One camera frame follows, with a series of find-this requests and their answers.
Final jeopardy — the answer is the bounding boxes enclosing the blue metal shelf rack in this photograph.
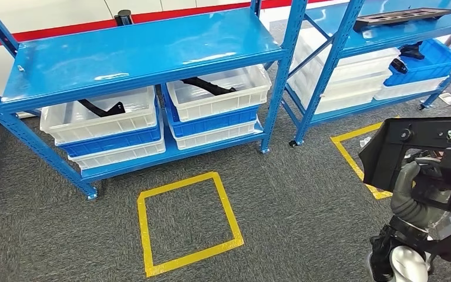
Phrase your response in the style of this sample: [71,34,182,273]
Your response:
[281,0,451,148]
[0,0,308,201]

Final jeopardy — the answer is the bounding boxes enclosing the black curved bracket part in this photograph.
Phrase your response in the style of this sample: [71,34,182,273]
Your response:
[78,99,126,118]
[180,77,237,96]

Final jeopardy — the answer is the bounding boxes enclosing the black plastic mounting plate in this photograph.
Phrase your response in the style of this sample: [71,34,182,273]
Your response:
[353,8,451,33]
[358,116,451,221]

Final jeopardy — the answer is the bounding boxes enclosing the white car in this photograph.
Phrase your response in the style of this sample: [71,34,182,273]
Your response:
[0,0,351,126]

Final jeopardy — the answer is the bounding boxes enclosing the small black plastic part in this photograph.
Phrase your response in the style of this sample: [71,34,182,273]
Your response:
[398,41,426,61]
[391,58,408,75]

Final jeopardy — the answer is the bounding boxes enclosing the white plastic crate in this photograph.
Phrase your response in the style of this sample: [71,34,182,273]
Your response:
[39,86,158,146]
[292,27,401,73]
[68,116,167,171]
[166,64,272,123]
[287,78,382,116]
[290,58,393,90]
[170,116,264,150]
[373,76,450,101]

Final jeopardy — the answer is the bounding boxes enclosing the black barrier post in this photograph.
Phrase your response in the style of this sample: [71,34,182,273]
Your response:
[113,9,134,27]

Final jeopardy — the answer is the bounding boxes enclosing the yellow floor tape square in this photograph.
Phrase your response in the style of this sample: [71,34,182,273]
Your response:
[137,171,245,278]
[330,116,401,200]

